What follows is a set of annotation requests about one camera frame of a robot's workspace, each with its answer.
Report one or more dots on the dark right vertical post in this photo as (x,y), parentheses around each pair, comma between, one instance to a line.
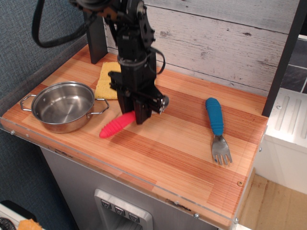
(295,29)

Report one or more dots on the grey toy cabinet front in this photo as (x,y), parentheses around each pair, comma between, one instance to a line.
(78,184)

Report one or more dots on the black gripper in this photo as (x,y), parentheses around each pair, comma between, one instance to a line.
(135,86)

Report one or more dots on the red handled metal spoon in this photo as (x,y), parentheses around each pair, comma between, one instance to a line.
(117,124)

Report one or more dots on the white toy sink unit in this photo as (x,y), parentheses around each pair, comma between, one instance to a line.
(282,156)

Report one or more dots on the dark vertical post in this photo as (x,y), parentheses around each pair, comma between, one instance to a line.
(96,38)
(295,29)

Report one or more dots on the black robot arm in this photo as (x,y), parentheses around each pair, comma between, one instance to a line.
(133,36)

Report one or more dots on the dark left vertical post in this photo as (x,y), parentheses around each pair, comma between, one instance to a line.
(96,38)

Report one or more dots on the blue handled metal fork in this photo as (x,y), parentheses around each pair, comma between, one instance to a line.
(220,149)

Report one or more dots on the orange object bottom left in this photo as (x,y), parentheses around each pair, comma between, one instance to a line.
(29,224)

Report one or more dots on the silver dispenser button panel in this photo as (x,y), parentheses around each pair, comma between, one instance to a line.
(118,214)

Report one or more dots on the stainless steel pot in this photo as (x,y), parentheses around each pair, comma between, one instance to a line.
(63,107)

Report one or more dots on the yellow folded cloth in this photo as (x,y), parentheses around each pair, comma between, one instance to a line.
(103,90)

